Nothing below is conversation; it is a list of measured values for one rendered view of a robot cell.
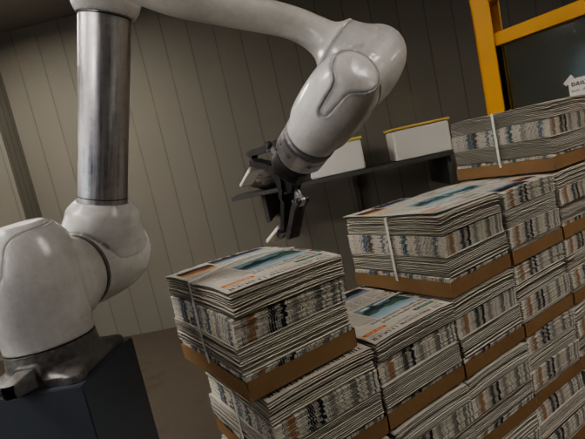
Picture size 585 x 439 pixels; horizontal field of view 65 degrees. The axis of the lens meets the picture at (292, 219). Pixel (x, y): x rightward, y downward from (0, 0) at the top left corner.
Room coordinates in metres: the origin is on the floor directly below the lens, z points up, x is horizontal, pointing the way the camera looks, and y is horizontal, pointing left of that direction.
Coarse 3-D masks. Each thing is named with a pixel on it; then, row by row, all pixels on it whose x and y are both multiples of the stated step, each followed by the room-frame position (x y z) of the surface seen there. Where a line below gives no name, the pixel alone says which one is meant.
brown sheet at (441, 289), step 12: (492, 264) 1.26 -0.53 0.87; (504, 264) 1.29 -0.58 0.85; (360, 276) 1.45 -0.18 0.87; (372, 276) 1.40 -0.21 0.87; (384, 276) 1.36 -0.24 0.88; (468, 276) 1.20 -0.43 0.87; (480, 276) 1.23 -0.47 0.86; (492, 276) 1.26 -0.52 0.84; (396, 288) 1.32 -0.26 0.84; (408, 288) 1.28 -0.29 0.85; (420, 288) 1.24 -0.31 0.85; (432, 288) 1.21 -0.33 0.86; (444, 288) 1.17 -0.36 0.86; (456, 288) 1.17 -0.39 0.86; (468, 288) 1.20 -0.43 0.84
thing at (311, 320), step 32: (288, 256) 1.06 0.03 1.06; (320, 256) 1.00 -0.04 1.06; (224, 288) 0.88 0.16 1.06; (256, 288) 0.88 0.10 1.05; (288, 288) 0.92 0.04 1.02; (320, 288) 0.96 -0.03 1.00; (224, 320) 0.88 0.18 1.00; (256, 320) 0.88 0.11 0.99; (288, 320) 0.92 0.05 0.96; (320, 320) 0.96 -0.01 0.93; (224, 352) 0.91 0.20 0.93; (256, 352) 0.87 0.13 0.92; (288, 352) 0.91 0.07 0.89
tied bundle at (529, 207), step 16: (528, 176) 1.52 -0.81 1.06; (544, 176) 1.46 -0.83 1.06; (432, 192) 1.63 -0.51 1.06; (448, 192) 1.55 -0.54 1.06; (464, 192) 1.48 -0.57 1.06; (496, 192) 1.34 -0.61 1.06; (512, 192) 1.34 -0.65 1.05; (528, 192) 1.38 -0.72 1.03; (544, 192) 1.43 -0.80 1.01; (512, 208) 1.34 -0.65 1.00; (528, 208) 1.38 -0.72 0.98; (544, 208) 1.43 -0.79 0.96; (512, 224) 1.34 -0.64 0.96; (528, 224) 1.37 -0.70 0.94; (544, 224) 1.41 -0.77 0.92; (560, 224) 1.46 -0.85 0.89; (512, 240) 1.32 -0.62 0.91; (528, 240) 1.37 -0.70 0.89
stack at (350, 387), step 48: (384, 288) 1.39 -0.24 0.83; (480, 288) 1.23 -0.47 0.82; (528, 288) 1.35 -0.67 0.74; (384, 336) 1.04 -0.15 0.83; (432, 336) 1.13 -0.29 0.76; (480, 336) 1.21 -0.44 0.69; (528, 336) 1.34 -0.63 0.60; (288, 384) 0.91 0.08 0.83; (336, 384) 0.95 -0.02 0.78; (384, 384) 1.03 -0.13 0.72; (480, 384) 1.19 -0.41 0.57; (528, 384) 1.31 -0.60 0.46; (576, 384) 1.44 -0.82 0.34; (240, 432) 1.03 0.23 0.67; (288, 432) 0.87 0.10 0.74; (336, 432) 0.94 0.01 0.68; (432, 432) 1.07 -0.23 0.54; (480, 432) 1.18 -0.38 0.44; (528, 432) 1.28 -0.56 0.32; (576, 432) 1.42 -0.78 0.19
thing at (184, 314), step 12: (252, 252) 1.22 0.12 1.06; (204, 264) 1.19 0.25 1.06; (216, 264) 1.15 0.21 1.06; (168, 276) 1.14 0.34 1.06; (180, 276) 1.09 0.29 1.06; (192, 276) 1.06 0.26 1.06; (180, 288) 1.08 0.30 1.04; (180, 300) 1.09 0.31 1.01; (180, 312) 1.12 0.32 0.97; (192, 312) 1.04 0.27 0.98; (180, 324) 1.12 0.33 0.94; (192, 324) 1.05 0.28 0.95; (180, 336) 1.14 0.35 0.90; (192, 336) 1.06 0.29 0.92; (192, 348) 1.09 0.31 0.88
